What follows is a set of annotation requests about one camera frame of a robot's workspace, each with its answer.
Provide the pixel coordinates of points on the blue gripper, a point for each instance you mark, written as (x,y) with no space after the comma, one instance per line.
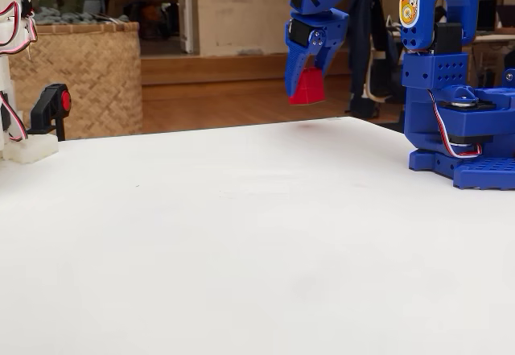
(327,29)

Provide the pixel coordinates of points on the red lego block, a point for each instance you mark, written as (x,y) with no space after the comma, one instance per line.
(307,89)

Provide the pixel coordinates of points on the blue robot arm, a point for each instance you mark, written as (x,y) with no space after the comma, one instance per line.
(434,69)

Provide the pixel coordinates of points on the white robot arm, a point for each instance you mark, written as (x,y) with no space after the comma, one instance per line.
(32,147)

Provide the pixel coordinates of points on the dark blue hanging jacket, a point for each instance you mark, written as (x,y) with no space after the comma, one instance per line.
(362,29)

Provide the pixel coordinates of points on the black monitor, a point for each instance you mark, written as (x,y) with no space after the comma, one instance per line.
(487,15)

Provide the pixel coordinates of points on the woven basket planter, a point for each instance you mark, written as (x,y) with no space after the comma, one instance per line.
(92,77)

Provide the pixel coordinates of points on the grey pebble bed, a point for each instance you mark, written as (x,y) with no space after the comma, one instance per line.
(72,17)

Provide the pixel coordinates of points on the black clamp with red knob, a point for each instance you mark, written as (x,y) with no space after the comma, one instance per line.
(46,105)

